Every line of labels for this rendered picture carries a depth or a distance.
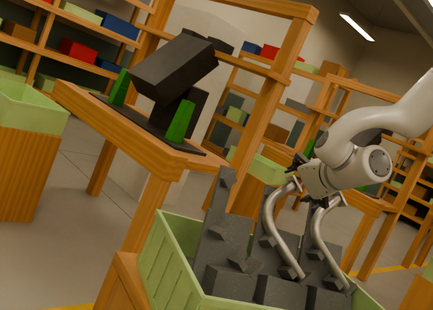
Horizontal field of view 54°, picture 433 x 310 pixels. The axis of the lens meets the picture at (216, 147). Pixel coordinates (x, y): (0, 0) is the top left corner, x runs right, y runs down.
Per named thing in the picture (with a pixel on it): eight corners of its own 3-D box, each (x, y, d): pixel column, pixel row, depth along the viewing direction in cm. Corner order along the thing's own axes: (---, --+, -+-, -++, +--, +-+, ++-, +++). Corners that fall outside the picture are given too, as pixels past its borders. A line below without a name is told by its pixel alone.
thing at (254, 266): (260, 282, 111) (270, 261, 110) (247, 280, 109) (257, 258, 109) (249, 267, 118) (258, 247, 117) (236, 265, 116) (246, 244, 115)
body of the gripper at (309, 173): (354, 185, 108) (326, 191, 118) (334, 149, 108) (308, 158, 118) (334, 199, 104) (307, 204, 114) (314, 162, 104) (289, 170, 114)
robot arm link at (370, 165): (318, 174, 101) (346, 196, 103) (356, 164, 90) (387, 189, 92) (331, 147, 105) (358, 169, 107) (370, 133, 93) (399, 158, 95)
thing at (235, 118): (278, 209, 627) (345, 64, 595) (178, 145, 790) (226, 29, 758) (297, 211, 667) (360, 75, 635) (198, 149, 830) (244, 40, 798)
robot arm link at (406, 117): (419, 49, 84) (312, 158, 94) (473, 100, 87) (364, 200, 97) (403, 43, 92) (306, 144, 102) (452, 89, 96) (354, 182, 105)
